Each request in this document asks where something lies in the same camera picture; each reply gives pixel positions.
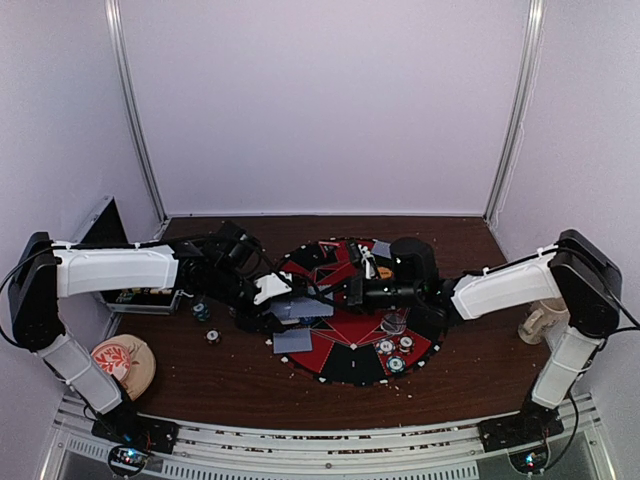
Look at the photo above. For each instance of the beige red patterned bowl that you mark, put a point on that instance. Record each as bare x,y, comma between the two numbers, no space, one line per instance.
130,360

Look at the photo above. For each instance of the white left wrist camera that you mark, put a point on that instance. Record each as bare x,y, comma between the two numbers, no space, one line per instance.
272,285

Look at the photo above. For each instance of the right aluminium frame post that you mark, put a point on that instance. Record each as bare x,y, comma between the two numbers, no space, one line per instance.
523,90

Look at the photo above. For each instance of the green blue poker chip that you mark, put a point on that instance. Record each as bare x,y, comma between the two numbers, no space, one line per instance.
395,364

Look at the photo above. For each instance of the brown white poker chip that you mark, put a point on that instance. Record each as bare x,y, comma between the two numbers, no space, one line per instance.
406,345

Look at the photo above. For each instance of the left aluminium frame post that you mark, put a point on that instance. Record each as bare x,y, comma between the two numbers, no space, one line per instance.
117,36

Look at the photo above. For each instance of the aluminium front rail base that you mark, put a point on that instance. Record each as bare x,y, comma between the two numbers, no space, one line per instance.
453,450

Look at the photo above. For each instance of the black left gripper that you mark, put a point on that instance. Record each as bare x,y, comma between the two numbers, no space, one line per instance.
254,321

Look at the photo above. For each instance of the beige ceramic mug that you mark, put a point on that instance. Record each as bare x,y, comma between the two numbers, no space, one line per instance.
542,317

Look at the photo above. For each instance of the round red black poker mat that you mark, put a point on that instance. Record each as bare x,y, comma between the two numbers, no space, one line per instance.
344,344

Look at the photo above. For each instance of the grey cards seat two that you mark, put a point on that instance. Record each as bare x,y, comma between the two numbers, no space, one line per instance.
292,341

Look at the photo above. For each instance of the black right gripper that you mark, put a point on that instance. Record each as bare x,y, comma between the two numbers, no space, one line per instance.
357,292

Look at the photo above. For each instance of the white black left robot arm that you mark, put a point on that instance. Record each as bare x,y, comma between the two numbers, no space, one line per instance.
206,265

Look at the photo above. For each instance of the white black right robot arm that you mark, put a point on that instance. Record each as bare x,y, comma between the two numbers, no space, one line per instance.
572,269

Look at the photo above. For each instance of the blue orange poker chip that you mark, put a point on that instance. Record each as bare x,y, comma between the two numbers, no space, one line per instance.
385,347

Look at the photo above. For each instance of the clear dealer button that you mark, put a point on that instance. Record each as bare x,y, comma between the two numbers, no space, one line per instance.
393,323

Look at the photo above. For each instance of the green blue chip stack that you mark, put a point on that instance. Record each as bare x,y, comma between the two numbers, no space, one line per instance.
200,311

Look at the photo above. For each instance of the aluminium frame post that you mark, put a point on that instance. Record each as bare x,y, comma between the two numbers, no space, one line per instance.
523,90
117,36

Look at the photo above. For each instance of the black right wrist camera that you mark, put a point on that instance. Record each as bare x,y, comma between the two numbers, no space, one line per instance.
414,260

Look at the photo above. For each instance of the grey card deck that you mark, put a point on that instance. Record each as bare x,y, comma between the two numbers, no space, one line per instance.
291,311

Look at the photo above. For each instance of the aluminium poker case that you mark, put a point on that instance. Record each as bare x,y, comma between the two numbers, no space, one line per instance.
103,225

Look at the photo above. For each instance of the grey cards seat six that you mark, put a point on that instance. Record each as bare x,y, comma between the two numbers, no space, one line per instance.
381,249

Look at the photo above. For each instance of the orange big blind button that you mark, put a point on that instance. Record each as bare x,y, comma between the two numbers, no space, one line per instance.
385,273

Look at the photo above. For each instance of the brown red chip stack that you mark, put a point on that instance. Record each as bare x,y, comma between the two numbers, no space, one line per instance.
213,336

